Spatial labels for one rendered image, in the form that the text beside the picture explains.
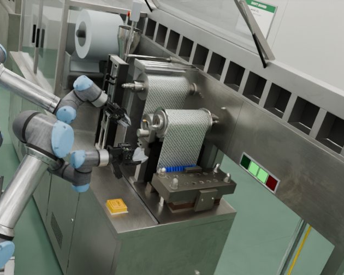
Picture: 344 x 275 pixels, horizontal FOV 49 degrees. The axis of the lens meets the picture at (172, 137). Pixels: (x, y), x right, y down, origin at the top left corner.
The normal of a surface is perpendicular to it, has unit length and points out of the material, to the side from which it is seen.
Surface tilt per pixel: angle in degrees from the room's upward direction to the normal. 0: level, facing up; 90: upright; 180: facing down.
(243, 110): 90
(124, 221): 0
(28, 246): 0
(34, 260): 0
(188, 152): 90
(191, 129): 90
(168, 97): 92
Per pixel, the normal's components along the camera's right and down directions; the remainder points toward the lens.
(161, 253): 0.49, 0.47
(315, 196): -0.84, 0.03
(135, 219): 0.23, -0.88
